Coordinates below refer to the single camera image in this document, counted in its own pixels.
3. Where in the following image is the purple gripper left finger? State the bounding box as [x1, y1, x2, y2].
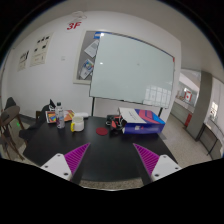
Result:
[40, 142, 91, 182]

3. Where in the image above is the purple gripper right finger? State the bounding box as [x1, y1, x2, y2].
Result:
[132, 142, 183, 183]

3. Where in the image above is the clear plastic water bottle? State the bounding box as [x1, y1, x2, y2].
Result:
[55, 102, 65, 129]

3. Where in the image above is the red round coaster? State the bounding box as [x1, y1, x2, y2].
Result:
[96, 127, 108, 136]

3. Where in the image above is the blue white cardboard box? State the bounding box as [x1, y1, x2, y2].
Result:
[119, 108, 165, 134]

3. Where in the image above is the colourful book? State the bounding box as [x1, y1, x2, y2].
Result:
[45, 109, 76, 124]

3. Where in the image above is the black red gadget pile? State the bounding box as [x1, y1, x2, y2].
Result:
[106, 115, 126, 130]

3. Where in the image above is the grey notice board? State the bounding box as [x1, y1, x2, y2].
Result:
[73, 31, 99, 84]

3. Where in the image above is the large whiteboard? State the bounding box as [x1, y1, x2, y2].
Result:
[90, 33, 175, 108]

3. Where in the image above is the white mug yellow handle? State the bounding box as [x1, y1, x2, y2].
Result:
[70, 116, 84, 132]

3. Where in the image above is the small white wall poster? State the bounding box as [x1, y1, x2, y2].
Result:
[17, 50, 29, 71]

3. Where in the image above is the red 3F wall sign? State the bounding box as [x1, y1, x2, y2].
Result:
[66, 21, 82, 31]

